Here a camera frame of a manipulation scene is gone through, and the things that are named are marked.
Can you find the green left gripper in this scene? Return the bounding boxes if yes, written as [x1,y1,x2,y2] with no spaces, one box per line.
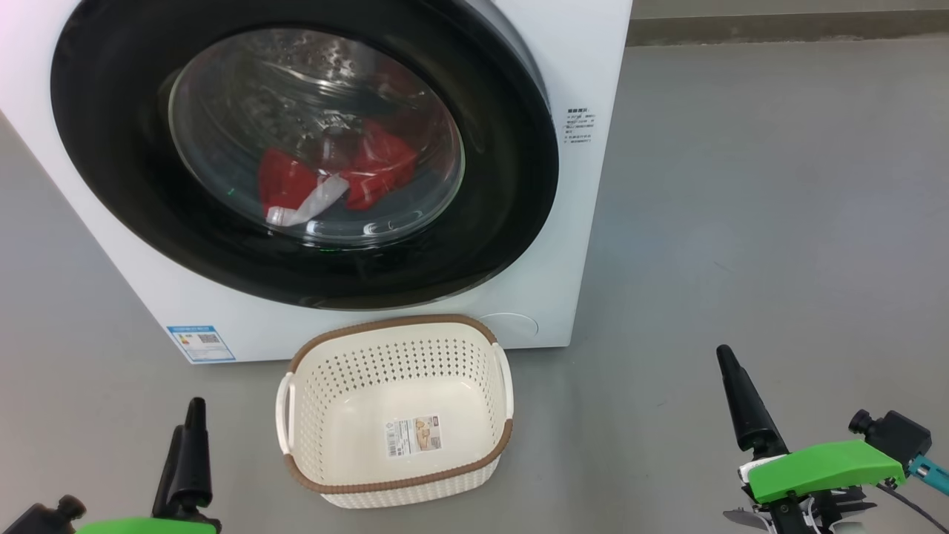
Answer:
[74,398,221,534]

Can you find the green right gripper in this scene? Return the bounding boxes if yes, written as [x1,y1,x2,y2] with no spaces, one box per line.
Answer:
[715,344,907,534]

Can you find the round glass washer door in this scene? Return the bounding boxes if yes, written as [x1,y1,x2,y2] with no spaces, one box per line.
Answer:
[50,0,560,311]

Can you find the red and white garment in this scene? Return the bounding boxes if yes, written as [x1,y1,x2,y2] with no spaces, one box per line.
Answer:
[258,119,420,228]

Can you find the cream perforated basket brown rim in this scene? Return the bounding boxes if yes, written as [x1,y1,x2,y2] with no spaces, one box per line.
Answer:
[276,314,515,510]

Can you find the white front-load washing machine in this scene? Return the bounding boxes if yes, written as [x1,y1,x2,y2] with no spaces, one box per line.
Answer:
[0,0,634,365]

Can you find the blue energy label sticker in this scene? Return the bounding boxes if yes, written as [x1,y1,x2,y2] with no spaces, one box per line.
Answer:
[166,325,237,363]

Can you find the product label sticker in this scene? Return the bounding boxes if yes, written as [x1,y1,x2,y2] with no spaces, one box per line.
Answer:
[384,414,444,458]

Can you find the round white filter cover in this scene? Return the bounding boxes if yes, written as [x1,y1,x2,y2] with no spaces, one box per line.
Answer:
[478,311,540,343]

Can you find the teal cable connector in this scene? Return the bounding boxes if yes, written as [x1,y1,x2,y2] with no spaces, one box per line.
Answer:
[907,453,949,497]

